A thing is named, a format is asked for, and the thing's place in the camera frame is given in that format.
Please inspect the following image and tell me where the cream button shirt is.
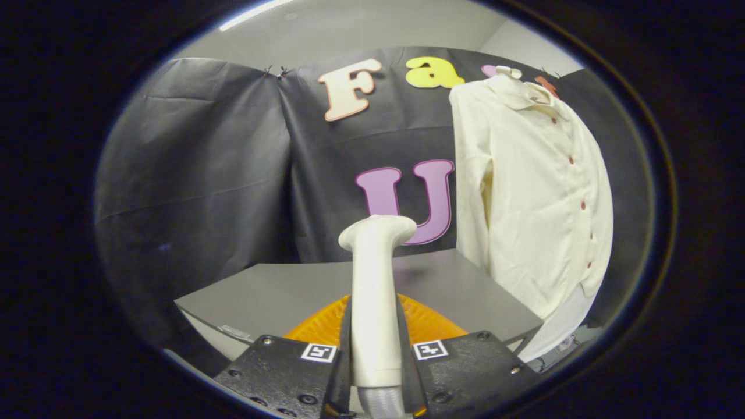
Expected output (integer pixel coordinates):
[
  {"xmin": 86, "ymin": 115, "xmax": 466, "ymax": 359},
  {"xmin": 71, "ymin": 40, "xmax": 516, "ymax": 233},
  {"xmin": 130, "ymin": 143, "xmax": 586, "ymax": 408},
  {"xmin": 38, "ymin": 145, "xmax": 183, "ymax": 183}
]
[{"xmin": 448, "ymin": 73, "xmax": 615, "ymax": 321}]

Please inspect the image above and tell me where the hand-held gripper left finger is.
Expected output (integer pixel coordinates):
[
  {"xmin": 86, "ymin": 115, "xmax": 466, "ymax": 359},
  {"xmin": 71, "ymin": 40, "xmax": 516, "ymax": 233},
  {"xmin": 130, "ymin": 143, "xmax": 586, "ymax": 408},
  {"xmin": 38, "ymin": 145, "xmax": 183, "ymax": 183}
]
[{"xmin": 213, "ymin": 294, "xmax": 354, "ymax": 419}]

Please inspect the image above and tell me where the ceiling light panel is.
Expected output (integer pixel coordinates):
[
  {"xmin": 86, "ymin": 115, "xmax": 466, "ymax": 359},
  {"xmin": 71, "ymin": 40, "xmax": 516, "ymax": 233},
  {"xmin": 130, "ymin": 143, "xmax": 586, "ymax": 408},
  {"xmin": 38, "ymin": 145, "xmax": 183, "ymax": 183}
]
[{"xmin": 219, "ymin": 0, "xmax": 293, "ymax": 31}]

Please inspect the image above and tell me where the white garment steamer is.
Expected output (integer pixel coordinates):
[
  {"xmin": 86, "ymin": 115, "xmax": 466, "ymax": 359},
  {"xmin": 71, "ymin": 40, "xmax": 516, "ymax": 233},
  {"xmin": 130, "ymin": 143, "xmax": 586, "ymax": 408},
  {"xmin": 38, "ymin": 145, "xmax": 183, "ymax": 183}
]
[{"xmin": 338, "ymin": 214, "xmax": 418, "ymax": 419}]

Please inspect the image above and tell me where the grey cabinet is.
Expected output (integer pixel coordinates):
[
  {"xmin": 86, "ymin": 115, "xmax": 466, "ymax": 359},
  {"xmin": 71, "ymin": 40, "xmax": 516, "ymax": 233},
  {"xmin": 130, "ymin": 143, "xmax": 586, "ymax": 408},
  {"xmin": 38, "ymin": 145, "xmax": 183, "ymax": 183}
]
[{"xmin": 173, "ymin": 249, "xmax": 545, "ymax": 379}]

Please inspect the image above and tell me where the black backdrop cloth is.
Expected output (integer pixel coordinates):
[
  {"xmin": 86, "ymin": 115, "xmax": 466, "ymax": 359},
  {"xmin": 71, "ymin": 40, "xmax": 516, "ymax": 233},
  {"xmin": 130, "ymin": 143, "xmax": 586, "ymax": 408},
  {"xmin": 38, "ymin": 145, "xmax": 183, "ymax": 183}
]
[{"xmin": 93, "ymin": 45, "xmax": 655, "ymax": 361}]

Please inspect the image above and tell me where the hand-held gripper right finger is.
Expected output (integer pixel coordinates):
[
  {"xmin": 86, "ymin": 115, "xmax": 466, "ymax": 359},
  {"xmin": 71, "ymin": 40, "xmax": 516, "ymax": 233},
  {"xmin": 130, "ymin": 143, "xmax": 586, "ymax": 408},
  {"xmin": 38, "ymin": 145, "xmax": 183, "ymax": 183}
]
[{"xmin": 397, "ymin": 294, "xmax": 542, "ymax": 419}]

